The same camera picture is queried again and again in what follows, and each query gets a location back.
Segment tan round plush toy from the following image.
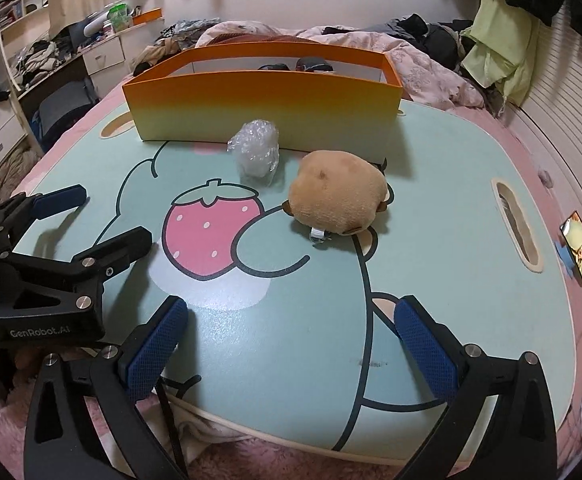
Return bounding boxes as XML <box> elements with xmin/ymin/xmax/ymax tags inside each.
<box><xmin>282</xmin><ymin>150</ymin><xmax>390</xmax><ymax>236</ymax></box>

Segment orange cardboard box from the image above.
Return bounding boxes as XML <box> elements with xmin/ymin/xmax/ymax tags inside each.
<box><xmin>123</xmin><ymin>39</ymin><xmax>404</xmax><ymax>164</ymax></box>

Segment dark desk chair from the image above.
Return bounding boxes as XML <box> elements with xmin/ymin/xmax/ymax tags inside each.
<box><xmin>30</xmin><ymin>78</ymin><xmax>99</xmax><ymax>153</ymax></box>

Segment white drawer cabinet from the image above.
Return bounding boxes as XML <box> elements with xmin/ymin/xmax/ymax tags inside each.
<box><xmin>82</xmin><ymin>21</ymin><xmax>163</xmax><ymax>99</ymax></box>

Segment smartphone on stand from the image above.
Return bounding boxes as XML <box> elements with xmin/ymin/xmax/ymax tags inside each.
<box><xmin>556</xmin><ymin>211</ymin><xmax>582</xmax><ymax>281</ymax></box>

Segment green lidded container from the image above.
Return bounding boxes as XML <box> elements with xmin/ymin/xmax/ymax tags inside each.
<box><xmin>108</xmin><ymin>2</ymin><xmax>132</xmax><ymax>34</ymax></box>

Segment orange box lid on cabinet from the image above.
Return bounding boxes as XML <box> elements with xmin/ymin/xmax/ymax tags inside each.
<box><xmin>132</xmin><ymin>6</ymin><xmax>163</xmax><ymax>26</ymax></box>

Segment dark red blanket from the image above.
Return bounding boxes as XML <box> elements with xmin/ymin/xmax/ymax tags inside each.
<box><xmin>210</xmin><ymin>32</ymin><xmax>305</xmax><ymax>44</ymax></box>

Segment pink floral duvet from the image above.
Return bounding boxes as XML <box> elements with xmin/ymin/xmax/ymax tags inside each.
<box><xmin>195</xmin><ymin>21</ymin><xmax>485</xmax><ymax>110</ymax></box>

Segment pile of dark clothes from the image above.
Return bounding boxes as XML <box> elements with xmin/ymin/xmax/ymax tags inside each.
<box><xmin>322</xmin><ymin>12</ymin><xmax>474</xmax><ymax>72</ymax></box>

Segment light green cloth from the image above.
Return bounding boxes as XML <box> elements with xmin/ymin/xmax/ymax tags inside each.
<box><xmin>461</xmin><ymin>0</ymin><xmax>540</xmax><ymax>105</ymax></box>

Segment wall bookshelf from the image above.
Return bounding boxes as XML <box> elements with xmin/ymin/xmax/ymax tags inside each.
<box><xmin>0</xmin><ymin>0</ymin><xmax>50</xmax><ymax>92</ymax></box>

